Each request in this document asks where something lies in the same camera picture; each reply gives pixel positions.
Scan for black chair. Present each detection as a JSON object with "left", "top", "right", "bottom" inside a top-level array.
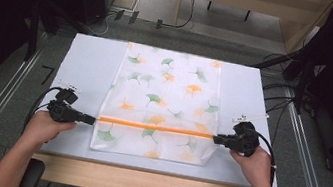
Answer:
[{"left": 17, "top": 156, "right": 48, "bottom": 187}]

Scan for person's left hand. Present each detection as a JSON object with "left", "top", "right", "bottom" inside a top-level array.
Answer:
[{"left": 22, "top": 107, "right": 79, "bottom": 150}]

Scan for black floor cables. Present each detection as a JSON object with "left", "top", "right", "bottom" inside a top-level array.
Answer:
[{"left": 252, "top": 50, "right": 301, "bottom": 131}]

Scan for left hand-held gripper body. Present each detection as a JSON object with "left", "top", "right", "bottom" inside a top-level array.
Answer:
[{"left": 44, "top": 78, "right": 90, "bottom": 127}]

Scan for translucent leaf-print zip bag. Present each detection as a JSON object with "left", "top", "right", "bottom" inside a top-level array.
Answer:
[{"left": 89, "top": 38, "right": 233, "bottom": 170}]

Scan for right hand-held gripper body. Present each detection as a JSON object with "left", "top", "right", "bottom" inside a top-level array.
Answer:
[{"left": 226, "top": 108, "right": 270, "bottom": 160}]

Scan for light wooden desk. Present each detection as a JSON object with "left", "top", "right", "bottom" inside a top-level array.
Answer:
[{"left": 172, "top": 0, "right": 333, "bottom": 60}]

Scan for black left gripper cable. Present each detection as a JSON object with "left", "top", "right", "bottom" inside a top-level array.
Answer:
[{"left": 22, "top": 82, "right": 65, "bottom": 136}]

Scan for black hanging cable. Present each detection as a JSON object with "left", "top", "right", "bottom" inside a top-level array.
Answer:
[{"left": 155, "top": 0, "right": 200, "bottom": 35}]

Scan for person's right hand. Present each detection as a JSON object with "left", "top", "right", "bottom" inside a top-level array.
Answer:
[{"left": 224, "top": 143, "right": 278, "bottom": 187}]

